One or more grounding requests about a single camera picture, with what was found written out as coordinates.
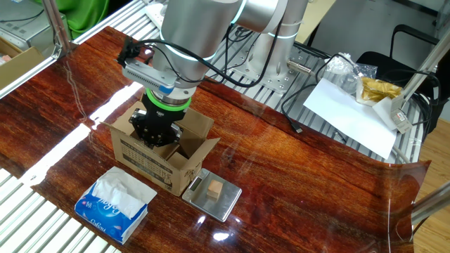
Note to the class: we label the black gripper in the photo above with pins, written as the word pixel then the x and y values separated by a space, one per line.
pixel 160 121

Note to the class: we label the brown cardboard box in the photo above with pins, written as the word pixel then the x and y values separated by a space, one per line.
pixel 140 158

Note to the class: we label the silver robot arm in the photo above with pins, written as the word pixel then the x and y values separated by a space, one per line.
pixel 197 28

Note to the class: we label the open cardboard storage box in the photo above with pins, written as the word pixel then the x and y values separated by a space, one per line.
pixel 24 65

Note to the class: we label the small wooden cube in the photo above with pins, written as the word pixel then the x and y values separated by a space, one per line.
pixel 214 189

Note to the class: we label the blue tissue pack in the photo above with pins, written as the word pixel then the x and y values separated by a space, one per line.
pixel 105 218

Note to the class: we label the silver digital kitchen scale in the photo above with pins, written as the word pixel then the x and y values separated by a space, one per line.
pixel 225 205

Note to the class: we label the white power strip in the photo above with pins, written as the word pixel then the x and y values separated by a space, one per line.
pixel 154 14

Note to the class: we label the wood grain table mat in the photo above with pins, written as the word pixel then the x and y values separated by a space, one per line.
pixel 42 105
pixel 299 193

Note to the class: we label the green cloth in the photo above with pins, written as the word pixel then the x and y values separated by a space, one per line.
pixel 77 14

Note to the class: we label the grey metal machine case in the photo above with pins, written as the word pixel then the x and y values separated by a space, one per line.
pixel 21 24

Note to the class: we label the white paper sheet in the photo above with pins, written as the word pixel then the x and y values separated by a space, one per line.
pixel 348 116

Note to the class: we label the beige panel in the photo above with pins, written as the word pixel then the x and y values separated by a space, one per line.
pixel 316 17

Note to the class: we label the clear plastic bag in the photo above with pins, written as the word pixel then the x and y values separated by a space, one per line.
pixel 342 68

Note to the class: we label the yellow snack packet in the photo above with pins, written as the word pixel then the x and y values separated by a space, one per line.
pixel 379 89

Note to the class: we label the black chair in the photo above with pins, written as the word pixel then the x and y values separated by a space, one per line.
pixel 383 63

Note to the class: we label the white labelled adapter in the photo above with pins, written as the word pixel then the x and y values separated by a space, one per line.
pixel 400 117

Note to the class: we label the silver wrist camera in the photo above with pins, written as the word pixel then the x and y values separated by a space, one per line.
pixel 147 75

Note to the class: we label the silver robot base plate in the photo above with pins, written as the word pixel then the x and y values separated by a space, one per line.
pixel 277 84

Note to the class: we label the aluminium table edge rail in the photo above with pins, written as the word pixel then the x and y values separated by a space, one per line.
pixel 31 74

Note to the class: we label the aluminium frame post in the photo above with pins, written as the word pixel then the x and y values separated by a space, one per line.
pixel 432 205
pixel 427 65
pixel 56 24

